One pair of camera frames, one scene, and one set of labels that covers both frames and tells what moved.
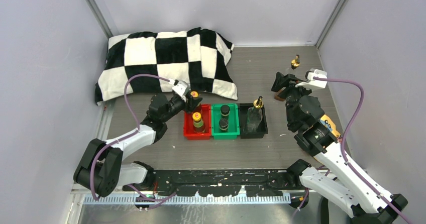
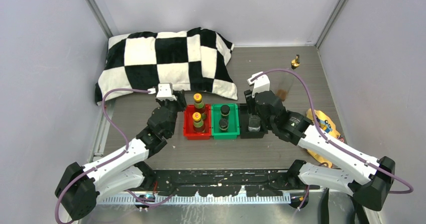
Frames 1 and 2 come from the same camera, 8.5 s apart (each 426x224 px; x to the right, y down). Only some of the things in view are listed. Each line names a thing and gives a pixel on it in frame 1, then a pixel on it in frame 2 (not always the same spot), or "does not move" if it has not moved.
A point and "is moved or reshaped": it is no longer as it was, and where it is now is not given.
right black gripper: x=281 y=81 → x=250 y=101
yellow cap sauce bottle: x=198 y=125 does not move
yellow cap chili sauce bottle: x=195 y=94 is moved or reshaped
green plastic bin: x=233 y=126 does not move
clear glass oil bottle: x=254 y=116 does not move
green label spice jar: x=223 y=124 does not move
